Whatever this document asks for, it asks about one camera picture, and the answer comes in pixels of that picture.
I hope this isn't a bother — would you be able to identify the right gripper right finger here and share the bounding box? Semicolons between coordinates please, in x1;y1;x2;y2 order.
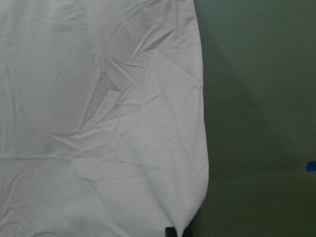
182;226;193;237

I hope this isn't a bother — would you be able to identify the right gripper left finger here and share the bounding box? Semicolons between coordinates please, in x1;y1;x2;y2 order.
165;227;177;237

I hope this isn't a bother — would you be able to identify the pink Snoopy t-shirt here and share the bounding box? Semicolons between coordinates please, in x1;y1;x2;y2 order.
0;0;209;237

